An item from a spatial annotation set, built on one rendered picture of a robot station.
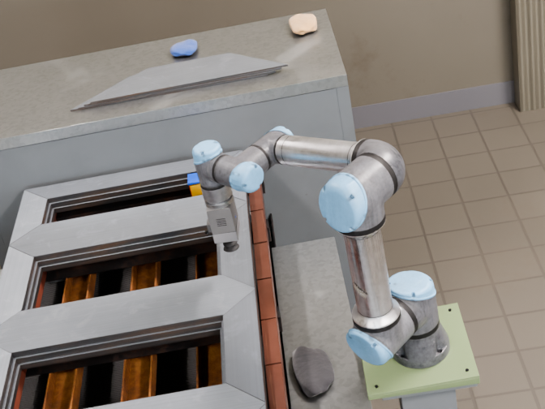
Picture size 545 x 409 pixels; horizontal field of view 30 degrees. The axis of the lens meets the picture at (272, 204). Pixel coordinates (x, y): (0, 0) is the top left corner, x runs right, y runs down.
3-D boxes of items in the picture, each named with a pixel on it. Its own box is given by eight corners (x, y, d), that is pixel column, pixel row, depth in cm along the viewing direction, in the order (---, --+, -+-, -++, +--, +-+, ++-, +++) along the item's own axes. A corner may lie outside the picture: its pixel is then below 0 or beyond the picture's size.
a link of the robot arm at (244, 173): (270, 150, 249) (238, 140, 256) (239, 174, 243) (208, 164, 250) (276, 177, 253) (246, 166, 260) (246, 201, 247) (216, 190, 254)
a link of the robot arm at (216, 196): (199, 192, 257) (201, 175, 264) (203, 207, 260) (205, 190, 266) (228, 188, 256) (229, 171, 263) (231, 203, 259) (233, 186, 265)
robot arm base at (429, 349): (446, 324, 268) (442, 295, 263) (453, 364, 256) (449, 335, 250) (389, 331, 270) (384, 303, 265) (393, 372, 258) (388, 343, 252)
